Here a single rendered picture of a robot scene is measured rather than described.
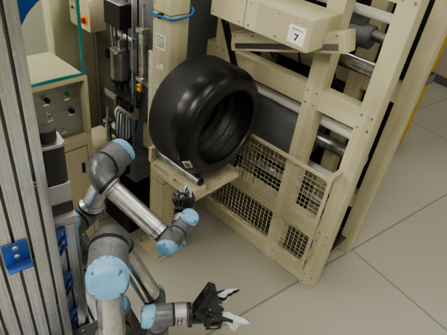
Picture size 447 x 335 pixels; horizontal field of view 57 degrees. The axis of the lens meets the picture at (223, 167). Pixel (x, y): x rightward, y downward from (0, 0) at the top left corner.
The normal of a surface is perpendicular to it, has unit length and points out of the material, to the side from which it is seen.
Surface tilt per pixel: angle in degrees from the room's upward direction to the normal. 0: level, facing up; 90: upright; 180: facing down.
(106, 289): 83
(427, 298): 0
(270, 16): 90
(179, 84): 41
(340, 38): 90
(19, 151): 90
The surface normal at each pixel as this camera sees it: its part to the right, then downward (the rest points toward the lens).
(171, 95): -0.47, -0.20
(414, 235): 0.12, -0.80
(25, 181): 0.58, 0.54
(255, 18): -0.69, 0.36
